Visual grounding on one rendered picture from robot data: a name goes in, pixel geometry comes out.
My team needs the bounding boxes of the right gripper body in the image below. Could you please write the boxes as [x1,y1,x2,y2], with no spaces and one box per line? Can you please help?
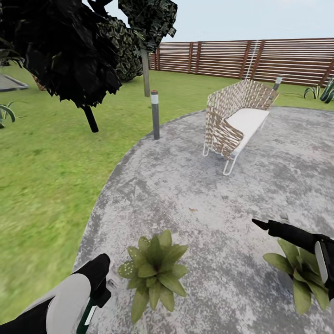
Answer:
[268,221,302,245]

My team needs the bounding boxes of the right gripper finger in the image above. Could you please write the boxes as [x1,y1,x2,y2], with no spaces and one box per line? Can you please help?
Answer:
[252,219,275,231]

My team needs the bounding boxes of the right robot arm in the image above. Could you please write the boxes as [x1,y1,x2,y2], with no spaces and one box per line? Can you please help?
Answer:
[252,212,334,324]

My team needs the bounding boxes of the insectifuge atomizer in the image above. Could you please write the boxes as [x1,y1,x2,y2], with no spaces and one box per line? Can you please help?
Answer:
[77,298,97,334]

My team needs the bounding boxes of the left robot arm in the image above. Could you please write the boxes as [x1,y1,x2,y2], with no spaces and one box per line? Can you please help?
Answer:
[0,254,122,334]

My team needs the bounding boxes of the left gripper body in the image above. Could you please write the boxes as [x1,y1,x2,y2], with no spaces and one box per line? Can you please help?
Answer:
[90,282,111,308]

